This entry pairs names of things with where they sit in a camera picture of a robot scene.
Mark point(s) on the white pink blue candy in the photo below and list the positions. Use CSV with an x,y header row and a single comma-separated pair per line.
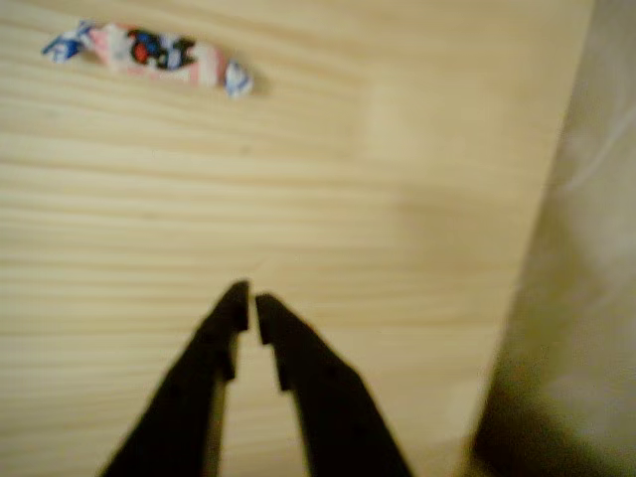
x,y
154,54

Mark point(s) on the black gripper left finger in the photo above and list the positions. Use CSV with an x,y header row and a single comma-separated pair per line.
x,y
184,407

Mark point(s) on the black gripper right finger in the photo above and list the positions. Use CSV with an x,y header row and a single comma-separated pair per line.
x,y
338,422

